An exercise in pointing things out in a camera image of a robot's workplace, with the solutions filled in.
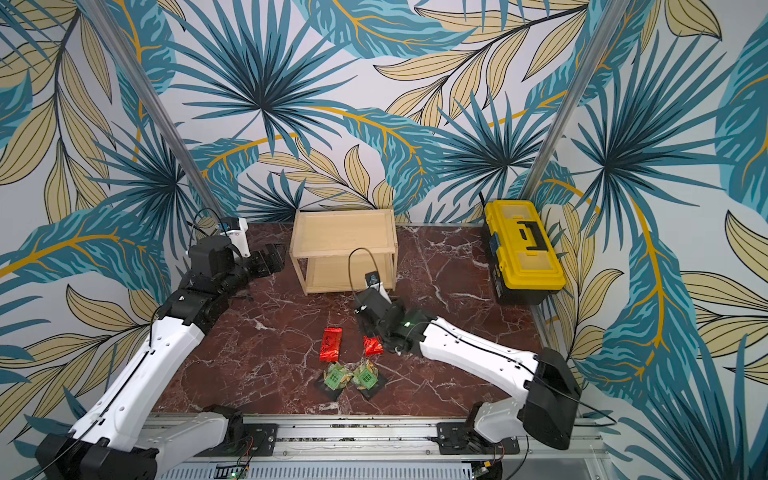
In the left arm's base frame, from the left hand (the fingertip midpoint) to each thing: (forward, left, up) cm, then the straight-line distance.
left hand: (272, 252), depth 74 cm
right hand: (-8, -26, -13) cm, 30 cm away
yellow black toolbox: (+8, -69, -12) cm, 70 cm away
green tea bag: (-21, -15, -29) cm, 39 cm away
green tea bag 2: (-20, -23, -29) cm, 42 cm away
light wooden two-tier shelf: (+8, -13, -8) cm, 17 cm away
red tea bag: (-12, -12, -27) cm, 32 cm away
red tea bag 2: (-12, -25, -27) cm, 39 cm away
